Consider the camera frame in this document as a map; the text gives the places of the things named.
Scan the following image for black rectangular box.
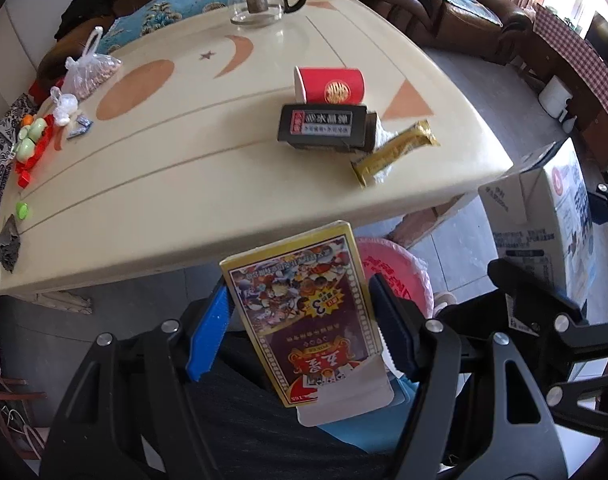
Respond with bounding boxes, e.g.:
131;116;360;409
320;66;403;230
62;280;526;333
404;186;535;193
276;102;380;153

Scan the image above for pink-lined waste bin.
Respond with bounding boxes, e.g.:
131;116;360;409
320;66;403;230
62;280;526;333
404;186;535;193
354;237;435;378

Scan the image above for blue candy packet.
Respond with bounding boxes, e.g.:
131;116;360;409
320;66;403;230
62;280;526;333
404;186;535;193
66;116;94;138

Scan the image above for cream wardrobe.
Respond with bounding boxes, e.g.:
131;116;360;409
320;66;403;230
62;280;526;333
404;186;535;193
0;10;60;126

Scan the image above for red cloth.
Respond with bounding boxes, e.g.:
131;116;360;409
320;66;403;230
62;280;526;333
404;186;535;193
28;77;65;98

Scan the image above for red checked tablecloth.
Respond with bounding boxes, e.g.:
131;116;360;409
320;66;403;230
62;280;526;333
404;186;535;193
531;2;608;136

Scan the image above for black television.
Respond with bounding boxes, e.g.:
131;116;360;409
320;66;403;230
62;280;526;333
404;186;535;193
584;10;608;61

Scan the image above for red paper cup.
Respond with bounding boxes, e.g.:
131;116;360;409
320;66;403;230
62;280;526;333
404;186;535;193
294;65;365;108

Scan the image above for brown leather armchair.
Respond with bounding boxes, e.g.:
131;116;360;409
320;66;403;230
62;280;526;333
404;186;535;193
351;0;535;66

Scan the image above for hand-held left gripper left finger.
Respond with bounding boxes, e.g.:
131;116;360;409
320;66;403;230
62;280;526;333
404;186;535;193
39;280;230;480

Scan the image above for black clothing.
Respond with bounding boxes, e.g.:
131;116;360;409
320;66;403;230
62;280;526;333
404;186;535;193
54;0;115;41

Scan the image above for red tray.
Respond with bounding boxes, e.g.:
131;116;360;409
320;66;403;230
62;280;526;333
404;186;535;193
15;110;60;186

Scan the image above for gold snack wrapper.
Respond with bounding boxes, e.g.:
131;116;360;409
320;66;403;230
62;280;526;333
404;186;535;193
351;120;441;188

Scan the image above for small white plastic bag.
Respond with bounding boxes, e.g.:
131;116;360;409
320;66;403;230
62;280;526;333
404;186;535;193
50;86;80;126

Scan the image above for plastic bag of nuts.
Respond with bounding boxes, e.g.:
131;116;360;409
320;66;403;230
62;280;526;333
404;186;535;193
64;26;122;101

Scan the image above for blue slipper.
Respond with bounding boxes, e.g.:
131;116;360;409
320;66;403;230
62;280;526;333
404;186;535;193
316;377;417;448

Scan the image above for dark crumpled lump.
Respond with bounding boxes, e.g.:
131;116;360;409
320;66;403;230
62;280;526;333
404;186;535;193
0;215;21;273

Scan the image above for cream coffee table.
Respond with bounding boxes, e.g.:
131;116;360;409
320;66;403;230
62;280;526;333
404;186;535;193
0;0;515;306

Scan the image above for yellow playing card box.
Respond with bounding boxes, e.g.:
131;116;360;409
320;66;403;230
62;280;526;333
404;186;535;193
219;220;397;428

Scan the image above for person's dark trousers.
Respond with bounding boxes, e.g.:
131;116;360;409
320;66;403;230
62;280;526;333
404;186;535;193
184;335;400;480

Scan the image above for white milk carton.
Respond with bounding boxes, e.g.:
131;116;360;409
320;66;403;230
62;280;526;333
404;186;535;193
478;139;596;333

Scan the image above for white wrapper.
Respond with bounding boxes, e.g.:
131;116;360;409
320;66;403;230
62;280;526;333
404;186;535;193
371;112;402;183

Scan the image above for blue floral sofa cover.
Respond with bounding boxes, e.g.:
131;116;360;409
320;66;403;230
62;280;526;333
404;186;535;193
91;0;235;56

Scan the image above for blue armchair seat cover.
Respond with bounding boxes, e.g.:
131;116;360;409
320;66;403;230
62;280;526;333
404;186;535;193
441;0;505;26

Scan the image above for white floor container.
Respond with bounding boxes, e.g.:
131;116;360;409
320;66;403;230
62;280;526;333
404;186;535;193
538;76;572;116

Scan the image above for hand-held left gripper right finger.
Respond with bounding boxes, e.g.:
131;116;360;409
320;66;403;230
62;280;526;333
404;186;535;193
368;274;570;480

